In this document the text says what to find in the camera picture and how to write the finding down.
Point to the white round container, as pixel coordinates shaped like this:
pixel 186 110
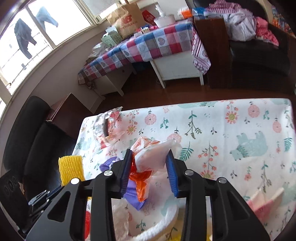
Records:
pixel 163 21

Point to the brown New Balance paper bag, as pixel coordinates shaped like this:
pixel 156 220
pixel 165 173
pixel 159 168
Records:
pixel 127 19

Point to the black leather armchair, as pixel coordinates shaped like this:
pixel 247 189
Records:
pixel 255 63

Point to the pile of clothes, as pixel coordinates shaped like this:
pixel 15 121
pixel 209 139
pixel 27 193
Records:
pixel 241 24

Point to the plaid checkered tablecloth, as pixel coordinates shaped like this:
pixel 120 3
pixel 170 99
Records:
pixel 161 42

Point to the pink paper cup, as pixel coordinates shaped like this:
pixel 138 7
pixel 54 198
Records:
pixel 264 207

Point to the colourful comic pillow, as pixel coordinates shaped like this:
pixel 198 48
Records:
pixel 280 22

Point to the dark wooden cabinet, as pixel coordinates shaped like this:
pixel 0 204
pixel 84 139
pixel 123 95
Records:
pixel 214 37

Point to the white foam fruit net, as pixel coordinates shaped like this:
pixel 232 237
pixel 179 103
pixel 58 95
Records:
pixel 153 221

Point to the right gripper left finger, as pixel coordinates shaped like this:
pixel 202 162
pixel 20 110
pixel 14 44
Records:
pixel 64 217

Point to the red plastic snack bag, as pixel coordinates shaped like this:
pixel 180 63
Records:
pixel 87 224

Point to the dark wooden side table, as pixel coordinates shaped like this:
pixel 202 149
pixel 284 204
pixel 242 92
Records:
pixel 68 114

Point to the yellow foam fruit net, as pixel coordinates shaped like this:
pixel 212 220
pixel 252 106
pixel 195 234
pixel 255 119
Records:
pixel 70 167

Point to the clear candy snack bag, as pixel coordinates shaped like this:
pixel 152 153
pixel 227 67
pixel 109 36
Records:
pixel 104 127

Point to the green paper gift box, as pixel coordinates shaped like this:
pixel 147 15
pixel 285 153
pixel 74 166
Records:
pixel 111 39

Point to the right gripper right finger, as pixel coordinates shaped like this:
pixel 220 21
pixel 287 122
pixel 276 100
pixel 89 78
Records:
pixel 232 218

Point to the black leather sofa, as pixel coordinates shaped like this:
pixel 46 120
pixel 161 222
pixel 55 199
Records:
pixel 34 147

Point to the white and orange plastic bag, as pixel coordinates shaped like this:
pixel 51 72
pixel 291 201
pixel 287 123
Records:
pixel 149 157

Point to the purple plastic bag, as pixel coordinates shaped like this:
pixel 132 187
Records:
pixel 131 193

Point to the orange tissue box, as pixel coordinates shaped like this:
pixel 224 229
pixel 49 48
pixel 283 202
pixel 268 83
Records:
pixel 185 13

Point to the floral bear tablecloth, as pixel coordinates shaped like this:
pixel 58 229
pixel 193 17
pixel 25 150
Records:
pixel 250 142

